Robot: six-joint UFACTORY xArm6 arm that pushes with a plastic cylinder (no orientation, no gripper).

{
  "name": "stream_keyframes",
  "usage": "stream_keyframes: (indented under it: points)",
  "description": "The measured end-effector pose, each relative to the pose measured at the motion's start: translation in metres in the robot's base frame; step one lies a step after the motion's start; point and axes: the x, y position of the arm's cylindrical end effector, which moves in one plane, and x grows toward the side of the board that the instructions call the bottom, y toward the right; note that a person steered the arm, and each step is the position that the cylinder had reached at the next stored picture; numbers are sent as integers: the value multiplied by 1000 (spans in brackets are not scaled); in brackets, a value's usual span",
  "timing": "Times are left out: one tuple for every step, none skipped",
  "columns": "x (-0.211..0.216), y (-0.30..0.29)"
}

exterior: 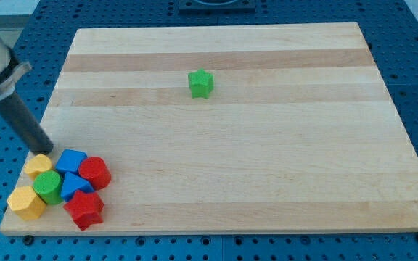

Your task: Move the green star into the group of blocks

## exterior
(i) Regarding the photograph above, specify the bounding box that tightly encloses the green cylinder block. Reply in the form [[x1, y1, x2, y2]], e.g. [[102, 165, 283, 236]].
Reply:
[[33, 170, 63, 205]]

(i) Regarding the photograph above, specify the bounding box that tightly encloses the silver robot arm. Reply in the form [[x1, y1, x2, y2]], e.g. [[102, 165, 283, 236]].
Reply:
[[0, 37, 54, 154]]

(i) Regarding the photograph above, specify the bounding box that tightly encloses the blue triangle block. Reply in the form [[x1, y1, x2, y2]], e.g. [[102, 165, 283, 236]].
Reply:
[[60, 172, 94, 202]]

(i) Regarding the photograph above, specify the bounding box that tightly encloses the yellow heart block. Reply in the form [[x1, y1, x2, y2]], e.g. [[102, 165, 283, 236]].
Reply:
[[22, 154, 53, 181]]

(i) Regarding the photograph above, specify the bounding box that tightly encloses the green star block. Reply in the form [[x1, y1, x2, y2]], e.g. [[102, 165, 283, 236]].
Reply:
[[188, 68, 214, 99]]

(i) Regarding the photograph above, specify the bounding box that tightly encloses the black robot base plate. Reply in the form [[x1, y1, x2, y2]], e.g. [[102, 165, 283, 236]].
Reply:
[[178, 0, 256, 14]]

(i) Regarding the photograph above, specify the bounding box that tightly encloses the wooden board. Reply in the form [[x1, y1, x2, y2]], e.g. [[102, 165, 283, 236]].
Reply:
[[0, 22, 418, 237]]

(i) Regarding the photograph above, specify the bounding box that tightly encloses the yellow hexagon block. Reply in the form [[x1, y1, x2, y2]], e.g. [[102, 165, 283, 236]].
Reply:
[[7, 186, 46, 221]]

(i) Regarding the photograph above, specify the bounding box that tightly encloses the blue cube block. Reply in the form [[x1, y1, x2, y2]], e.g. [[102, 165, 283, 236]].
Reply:
[[55, 149, 87, 175]]

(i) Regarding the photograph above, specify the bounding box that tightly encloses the red star block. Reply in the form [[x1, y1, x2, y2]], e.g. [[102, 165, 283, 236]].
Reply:
[[63, 190, 104, 231]]

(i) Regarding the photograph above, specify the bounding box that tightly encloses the red cylinder block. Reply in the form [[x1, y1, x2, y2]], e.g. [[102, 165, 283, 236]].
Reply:
[[78, 157, 112, 190]]

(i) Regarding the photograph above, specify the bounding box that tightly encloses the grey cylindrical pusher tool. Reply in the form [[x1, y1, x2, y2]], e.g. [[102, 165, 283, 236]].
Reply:
[[0, 92, 54, 154]]

